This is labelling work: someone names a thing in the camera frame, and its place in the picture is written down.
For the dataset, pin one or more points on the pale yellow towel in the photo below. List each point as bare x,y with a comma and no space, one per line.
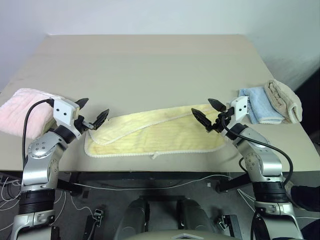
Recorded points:
162,135

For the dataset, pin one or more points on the black table frame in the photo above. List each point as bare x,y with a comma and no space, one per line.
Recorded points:
125,178

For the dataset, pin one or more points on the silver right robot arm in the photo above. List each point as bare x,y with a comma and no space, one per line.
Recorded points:
262,162

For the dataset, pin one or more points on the dark grey rounded shape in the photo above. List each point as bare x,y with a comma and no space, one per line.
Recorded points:
195,215
135,215

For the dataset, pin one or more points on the beige curved panel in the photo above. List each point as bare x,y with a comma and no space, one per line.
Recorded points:
155,236

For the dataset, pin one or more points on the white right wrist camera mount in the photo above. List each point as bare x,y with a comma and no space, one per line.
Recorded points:
240,107

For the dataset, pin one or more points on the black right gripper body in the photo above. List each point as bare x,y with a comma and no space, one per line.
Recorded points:
222,122

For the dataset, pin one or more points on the folded beige towel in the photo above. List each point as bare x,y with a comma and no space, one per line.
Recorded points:
282,100

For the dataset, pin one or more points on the black floor bracket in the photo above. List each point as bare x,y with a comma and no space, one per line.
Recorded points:
97,215
225,222

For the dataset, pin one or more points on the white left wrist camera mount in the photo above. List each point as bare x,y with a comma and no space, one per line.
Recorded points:
63,110

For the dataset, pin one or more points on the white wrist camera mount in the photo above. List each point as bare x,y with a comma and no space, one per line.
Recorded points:
240,107
63,110

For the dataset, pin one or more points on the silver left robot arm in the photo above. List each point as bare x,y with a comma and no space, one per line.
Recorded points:
41,160

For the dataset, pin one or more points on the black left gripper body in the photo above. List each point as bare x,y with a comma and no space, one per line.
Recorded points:
83,123

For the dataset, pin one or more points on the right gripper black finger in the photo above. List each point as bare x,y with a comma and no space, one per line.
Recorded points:
218,105
203,118

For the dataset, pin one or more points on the folded light blue towel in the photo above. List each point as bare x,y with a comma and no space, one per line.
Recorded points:
262,105

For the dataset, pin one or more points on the pink towel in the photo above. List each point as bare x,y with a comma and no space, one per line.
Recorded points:
22,110

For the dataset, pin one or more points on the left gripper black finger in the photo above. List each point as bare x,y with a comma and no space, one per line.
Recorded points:
101,118
82,102

